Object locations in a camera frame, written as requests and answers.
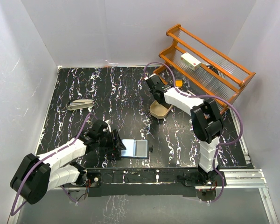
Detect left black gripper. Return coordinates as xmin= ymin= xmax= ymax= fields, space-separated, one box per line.
xmin=97 ymin=129 xmax=126 ymax=154

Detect beige oval card tray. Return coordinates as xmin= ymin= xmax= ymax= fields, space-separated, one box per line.
xmin=149 ymin=100 xmax=173 ymax=119

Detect black leather card holder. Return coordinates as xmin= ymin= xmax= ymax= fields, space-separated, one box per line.
xmin=120 ymin=139 xmax=153 ymax=159

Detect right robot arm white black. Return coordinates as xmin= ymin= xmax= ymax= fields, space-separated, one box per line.
xmin=144 ymin=74 xmax=223 ymax=185

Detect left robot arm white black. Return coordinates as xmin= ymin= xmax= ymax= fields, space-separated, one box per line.
xmin=10 ymin=119 xmax=126 ymax=204

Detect orange small container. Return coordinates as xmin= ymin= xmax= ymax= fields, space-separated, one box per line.
xmin=175 ymin=80 xmax=183 ymax=88

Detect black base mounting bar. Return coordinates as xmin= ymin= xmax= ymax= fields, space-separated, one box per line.
xmin=65 ymin=167 xmax=227 ymax=198

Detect white red small box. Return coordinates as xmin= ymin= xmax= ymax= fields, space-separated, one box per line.
xmin=181 ymin=52 xmax=201 ymax=70

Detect orange wooden shelf rack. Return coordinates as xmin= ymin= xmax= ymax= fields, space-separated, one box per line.
xmin=154 ymin=24 xmax=255 ymax=104

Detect beige grey stapler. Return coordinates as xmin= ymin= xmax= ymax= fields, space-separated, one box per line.
xmin=67 ymin=99 xmax=94 ymax=111

